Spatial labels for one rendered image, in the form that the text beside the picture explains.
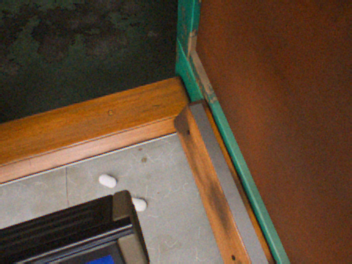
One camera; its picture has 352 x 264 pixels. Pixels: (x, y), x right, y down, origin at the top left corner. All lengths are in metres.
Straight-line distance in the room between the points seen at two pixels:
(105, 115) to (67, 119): 0.08
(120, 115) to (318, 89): 0.44
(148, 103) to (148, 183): 0.16
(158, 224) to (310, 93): 0.39
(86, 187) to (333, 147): 0.46
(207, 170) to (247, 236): 0.12
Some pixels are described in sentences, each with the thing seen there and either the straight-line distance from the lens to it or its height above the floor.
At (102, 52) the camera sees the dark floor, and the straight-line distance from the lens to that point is 1.74.
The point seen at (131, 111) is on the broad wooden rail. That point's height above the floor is 0.76.
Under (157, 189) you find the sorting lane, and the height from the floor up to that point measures 0.74.
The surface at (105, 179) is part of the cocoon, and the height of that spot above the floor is 0.76.
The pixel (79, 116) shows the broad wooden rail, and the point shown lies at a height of 0.76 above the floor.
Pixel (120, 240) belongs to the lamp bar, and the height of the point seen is 1.11.
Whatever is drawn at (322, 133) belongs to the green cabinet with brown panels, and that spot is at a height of 1.08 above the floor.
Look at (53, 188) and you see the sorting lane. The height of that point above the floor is 0.74.
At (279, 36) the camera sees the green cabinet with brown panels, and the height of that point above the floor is 1.10.
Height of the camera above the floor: 1.33
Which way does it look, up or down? 66 degrees down
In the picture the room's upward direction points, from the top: 4 degrees clockwise
